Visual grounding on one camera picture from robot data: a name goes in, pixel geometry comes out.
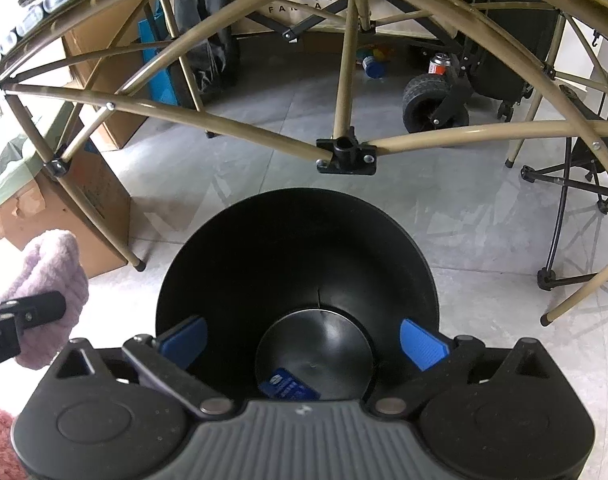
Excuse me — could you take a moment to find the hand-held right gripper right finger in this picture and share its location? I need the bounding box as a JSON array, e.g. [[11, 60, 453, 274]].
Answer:
[[375, 319, 555, 418]]

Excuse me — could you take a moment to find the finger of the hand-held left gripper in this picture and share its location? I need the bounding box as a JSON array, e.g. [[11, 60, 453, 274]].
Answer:
[[0, 291, 67, 332]]

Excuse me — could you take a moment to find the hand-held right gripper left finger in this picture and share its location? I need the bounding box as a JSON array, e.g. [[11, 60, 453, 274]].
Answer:
[[54, 316, 231, 420]]

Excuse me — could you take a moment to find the black round bin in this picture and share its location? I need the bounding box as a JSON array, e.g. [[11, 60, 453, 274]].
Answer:
[[155, 187, 439, 403]]

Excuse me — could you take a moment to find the blue printed sticker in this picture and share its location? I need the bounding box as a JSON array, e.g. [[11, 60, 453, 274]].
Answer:
[[258, 367, 317, 402]]

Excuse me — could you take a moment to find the large taped cardboard box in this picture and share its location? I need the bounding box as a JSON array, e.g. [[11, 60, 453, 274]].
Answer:
[[0, 132, 132, 278]]

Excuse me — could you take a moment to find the black folding chair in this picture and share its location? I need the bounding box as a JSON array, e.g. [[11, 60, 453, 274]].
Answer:
[[520, 135, 608, 311]]

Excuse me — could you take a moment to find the plain brown cardboard box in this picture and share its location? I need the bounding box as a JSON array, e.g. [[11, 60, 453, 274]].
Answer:
[[64, 0, 157, 151]]

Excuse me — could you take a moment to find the blue paper bag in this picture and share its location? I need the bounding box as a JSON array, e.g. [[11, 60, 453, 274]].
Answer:
[[138, 5, 195, 103]]

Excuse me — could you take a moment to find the black suitcase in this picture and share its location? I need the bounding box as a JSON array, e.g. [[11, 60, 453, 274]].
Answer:
[[461, 0, 560, 121]]

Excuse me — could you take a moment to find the dark grey bag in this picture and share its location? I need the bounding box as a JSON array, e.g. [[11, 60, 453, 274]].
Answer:
[[174, 0, 241, 97]]

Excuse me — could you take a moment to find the tan metal table frame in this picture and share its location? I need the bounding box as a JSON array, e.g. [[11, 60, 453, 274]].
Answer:
[[0, 0, 608, 328]]

